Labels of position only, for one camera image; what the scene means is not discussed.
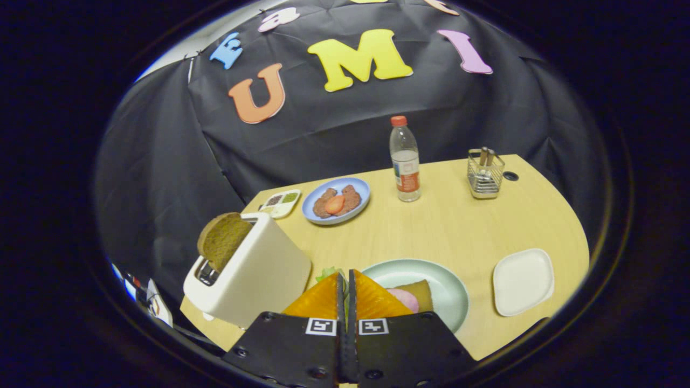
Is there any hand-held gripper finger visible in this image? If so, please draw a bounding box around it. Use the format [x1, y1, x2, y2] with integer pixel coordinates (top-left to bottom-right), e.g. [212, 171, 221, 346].
[347, 269, 478, 388]
[223, 271, 347, 388]

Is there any brown toast bread slice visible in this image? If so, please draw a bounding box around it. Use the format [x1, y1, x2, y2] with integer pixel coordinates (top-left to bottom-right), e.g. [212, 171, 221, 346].
[197, 212, 254, 273]

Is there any pink ham slice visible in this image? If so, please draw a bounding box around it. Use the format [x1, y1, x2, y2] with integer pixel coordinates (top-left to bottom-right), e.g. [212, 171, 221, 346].
[387, 288, 420, 314]

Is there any cream white toaster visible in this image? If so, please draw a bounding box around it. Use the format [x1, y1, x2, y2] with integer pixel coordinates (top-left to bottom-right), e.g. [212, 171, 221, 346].
[183, 212, 312, 329]

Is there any pale green round plate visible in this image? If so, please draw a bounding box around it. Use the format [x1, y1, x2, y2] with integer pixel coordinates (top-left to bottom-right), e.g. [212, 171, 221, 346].
[360, 259, 470, 334]

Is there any brown meat patty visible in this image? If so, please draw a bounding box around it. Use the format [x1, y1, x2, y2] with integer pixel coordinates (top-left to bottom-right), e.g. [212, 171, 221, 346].
[313, 188, 337, 218]
[340, 185, 362, 212]

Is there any white condiment tray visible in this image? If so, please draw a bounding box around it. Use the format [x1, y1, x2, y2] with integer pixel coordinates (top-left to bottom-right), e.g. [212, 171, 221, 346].
[259, 189, 302, 219]

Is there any blue round plate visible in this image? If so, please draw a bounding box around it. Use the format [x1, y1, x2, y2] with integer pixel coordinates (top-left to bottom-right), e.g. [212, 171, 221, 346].
[302, 177, 371, 225]

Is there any white square plate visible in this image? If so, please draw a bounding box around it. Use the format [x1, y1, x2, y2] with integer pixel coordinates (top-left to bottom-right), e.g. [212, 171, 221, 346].
[492, 248, 555, 317]

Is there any clear bottle with red cap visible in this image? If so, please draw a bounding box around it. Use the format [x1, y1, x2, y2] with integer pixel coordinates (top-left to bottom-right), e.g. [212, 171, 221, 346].
[390, 115, 422, 203]

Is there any white printed object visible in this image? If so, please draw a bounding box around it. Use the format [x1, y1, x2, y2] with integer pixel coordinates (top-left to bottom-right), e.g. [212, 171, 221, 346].
[111, 261, 174, 328]

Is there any metal wire utensil holder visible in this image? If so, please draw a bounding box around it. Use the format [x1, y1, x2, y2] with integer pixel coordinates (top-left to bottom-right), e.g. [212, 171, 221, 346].
[467, 148, 506, 200]

